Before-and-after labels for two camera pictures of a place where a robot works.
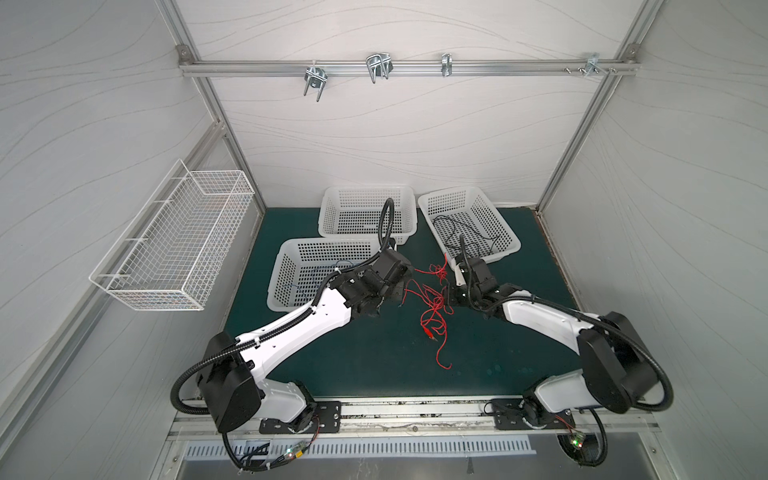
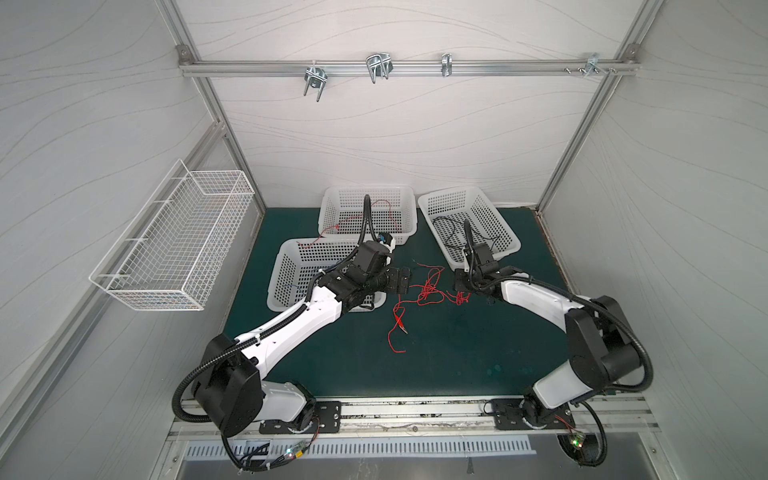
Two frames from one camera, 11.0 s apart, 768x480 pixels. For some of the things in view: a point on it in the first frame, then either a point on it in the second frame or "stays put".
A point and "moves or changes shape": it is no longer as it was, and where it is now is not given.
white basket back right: (471, 213) stays put
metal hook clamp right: (592, 63) stays put
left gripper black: (396, 292) stays put
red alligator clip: (429, 333) to (400, 324)
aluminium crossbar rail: (408, 67) stays put
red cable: (434, 296) moves or changes shape
